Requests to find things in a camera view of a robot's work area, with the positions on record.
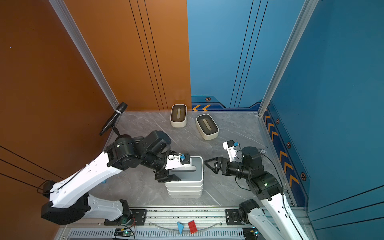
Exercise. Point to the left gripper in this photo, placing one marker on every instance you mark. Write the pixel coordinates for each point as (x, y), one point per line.
(165, 177)

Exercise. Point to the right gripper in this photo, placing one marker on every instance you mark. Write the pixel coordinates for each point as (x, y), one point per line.
(219, 161)

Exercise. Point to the grey lid tissue box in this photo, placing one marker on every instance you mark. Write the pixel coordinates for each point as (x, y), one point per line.
(185, 193)
(185, 189)
(190, 176)

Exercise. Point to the cream tissue box angled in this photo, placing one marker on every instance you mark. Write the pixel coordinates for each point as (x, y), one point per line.
(207, 127)

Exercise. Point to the bamboo lid tissue box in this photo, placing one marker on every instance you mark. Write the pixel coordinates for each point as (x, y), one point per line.
(185, 196)

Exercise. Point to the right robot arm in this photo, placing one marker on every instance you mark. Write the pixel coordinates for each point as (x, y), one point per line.
(268, 189)

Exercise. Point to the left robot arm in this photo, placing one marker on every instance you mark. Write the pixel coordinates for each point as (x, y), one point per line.
(70, 200)

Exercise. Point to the cream tissue box rear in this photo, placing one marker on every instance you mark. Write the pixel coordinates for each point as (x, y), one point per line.
(178, 116)

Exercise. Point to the blue triangle piece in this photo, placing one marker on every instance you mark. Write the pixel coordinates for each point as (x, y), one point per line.
(180, 227)

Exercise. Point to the red block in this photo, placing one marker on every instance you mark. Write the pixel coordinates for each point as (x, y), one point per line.
(192, 227)

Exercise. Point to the left circuit board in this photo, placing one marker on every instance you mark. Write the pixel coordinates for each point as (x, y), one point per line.
(124, 234)

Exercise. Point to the circuit board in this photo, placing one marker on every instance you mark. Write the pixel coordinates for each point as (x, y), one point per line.
(124, 234)
(250, 234)

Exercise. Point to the black microphone on stand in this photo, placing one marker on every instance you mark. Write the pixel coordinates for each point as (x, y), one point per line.
(111, 122)

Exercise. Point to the right circuit board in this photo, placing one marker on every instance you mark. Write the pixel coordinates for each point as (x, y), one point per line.
(250, 234)

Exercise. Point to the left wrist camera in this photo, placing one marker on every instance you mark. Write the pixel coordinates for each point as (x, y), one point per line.
(178, 161)

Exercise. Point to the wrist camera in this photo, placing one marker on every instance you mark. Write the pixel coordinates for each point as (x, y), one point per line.
(178, 161)
(234, 151)

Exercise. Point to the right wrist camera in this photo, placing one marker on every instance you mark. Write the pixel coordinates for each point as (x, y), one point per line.
(234, 151)

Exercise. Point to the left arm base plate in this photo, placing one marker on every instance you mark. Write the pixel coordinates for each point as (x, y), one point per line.
(133, 217)

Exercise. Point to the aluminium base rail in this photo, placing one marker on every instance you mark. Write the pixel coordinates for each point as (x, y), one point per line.
(161, 224)

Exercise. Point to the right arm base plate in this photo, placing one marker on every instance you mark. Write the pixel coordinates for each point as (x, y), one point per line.
(236, 217)

